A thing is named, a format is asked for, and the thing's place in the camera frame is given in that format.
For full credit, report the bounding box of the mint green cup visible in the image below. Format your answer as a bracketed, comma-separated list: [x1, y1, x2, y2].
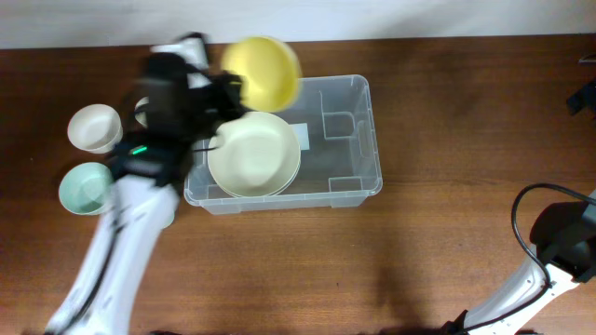
[159, 210, 176, 229]

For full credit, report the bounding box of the mint green bowl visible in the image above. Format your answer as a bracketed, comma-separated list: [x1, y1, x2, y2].
[59, 162, 113, 216]

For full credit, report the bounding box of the white small bowl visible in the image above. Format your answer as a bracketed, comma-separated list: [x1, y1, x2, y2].
[67, 104, 123, 154]

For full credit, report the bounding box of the cream plate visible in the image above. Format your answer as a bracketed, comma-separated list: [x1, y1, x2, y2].
[220, 162, 301, 197]
[207, 112, 301, 195]

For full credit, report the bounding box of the right black cable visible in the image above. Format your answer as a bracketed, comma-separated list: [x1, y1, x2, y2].
[465, 182, 596, 334]

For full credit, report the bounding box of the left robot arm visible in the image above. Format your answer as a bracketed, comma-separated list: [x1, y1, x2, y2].
[45, 52, 246, 334]

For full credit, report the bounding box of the white label in container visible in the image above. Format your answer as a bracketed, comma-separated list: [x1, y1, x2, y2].
[291, 123, 310, 151]

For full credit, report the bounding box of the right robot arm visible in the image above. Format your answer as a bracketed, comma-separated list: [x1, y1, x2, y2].
[440, 182, 595, 335]

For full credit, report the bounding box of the cream white cup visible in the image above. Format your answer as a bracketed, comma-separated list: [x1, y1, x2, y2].
[134, 97, 149, 127]

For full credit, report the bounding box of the yellow bowl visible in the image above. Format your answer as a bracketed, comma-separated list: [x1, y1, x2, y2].
[221, 36, 302, 113]

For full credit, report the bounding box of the clear plastic storage container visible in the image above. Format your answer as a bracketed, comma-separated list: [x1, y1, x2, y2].
[184, 74, 383, 215]

